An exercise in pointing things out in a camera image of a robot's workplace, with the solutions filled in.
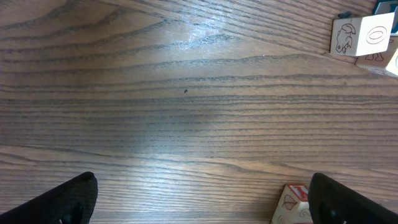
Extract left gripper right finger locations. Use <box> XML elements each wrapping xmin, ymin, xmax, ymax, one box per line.
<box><xmin>308</xmin><ymin>173</ymin><xmax>397</xmax><ymax>224</ymax></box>

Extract plain engraved wooden block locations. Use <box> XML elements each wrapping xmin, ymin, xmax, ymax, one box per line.
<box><xmin>330</xmin><ymin>12</ymin><xmax>395</xmax><ymax>57</ymax></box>

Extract wooden block engraved picture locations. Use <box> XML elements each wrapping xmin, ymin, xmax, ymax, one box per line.
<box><xmin>372</xmin><ymin>0</ymin><xmax>398</xmax><ymax>36</ymax></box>

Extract red I wooden block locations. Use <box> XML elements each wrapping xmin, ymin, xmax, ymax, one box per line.
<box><xmin>270</xmin><ymin>184</ymin><xmax>313</xmax><ymax>224</ymax></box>

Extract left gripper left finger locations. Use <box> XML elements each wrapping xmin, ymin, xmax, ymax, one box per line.
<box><xmin>1</xmin><ymin>172</ymin><xmax>98</xmax><ymax>224</ymax></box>

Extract yellow O wooden block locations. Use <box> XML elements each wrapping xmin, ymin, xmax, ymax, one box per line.
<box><xmin>354</xmin><ymin>35</ymin><xmax>398</xmax><ymax>78</ymax></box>

